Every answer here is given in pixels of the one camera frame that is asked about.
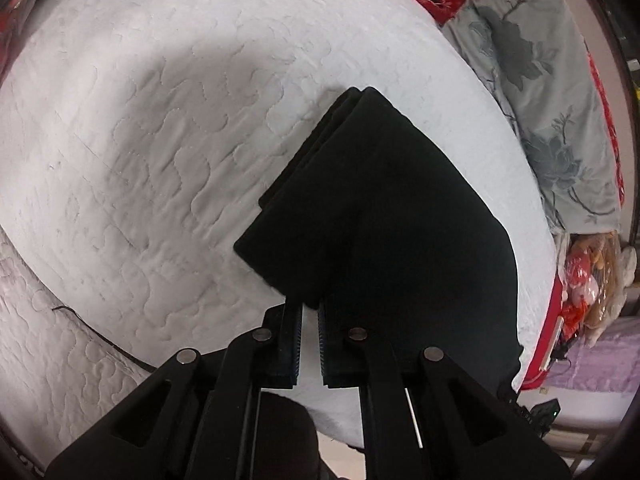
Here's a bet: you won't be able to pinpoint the purple cloth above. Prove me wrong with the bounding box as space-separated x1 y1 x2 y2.
545 317 640 396

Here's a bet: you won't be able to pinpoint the grey floral pillow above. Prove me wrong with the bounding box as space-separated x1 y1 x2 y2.
440 0 626 233

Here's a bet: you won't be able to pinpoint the red patterned cloth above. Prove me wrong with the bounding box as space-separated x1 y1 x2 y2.
0 0 51 81

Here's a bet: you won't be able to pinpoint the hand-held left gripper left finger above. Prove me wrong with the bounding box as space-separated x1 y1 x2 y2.
46 299 305 480

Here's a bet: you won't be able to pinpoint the black pants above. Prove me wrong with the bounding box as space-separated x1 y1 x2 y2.
233 86 525 396

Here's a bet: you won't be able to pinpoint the dark cloth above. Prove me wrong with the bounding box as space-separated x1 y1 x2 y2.
252 392 323 480

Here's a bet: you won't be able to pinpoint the white quilted bed cover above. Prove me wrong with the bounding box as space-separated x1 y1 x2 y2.
0 0 560 466

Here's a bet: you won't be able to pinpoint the black device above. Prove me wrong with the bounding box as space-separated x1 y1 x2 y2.
515 397 562 436

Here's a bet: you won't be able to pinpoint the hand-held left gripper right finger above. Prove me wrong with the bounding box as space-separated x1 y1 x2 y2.
317 306 572 480

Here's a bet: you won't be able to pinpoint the clear plastic bag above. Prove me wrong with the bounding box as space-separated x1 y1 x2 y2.
557 230 640 348

